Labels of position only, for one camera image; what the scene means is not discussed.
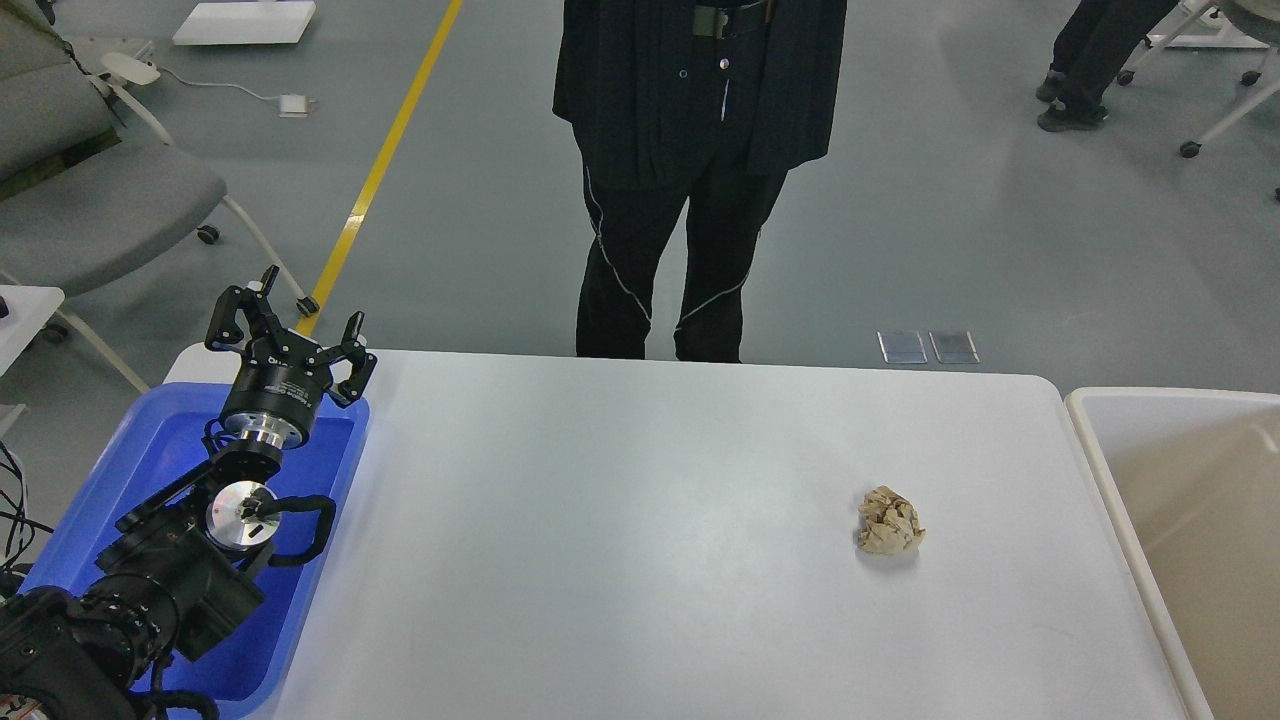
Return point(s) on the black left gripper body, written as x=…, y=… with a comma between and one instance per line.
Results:
x=277, y=390

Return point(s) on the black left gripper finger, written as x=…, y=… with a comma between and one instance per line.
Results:
x=243, y=315
x=352, y=351

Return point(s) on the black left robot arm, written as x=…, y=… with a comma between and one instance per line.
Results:
x=180, y=577

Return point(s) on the white side table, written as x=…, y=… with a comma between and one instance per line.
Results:
x=29, y=308

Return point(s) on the grey office chair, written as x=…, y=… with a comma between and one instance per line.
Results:
x=94, y=187

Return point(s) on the blue plastic tray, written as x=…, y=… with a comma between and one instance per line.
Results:
x=159, y=439

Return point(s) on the white flat box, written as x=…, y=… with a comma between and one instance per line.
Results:
x=216, y=23

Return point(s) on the person in black clothes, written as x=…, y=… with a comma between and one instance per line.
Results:
x=688, y=112

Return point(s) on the left metal floor plate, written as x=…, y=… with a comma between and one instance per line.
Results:
x=902, y=348

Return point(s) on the metal floor plate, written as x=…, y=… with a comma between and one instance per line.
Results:
x=902, y=348
x=954, y=347

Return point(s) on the crumpled brown paper ball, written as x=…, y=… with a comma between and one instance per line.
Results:
x=890, y=524

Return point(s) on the right metal floor plate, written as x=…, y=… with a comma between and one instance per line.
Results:
x=954, y=347

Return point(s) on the background person black trousers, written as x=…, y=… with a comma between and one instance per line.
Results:
x=1086, y=57

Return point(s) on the beige plastic bin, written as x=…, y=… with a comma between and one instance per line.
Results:
x=1190, y=481

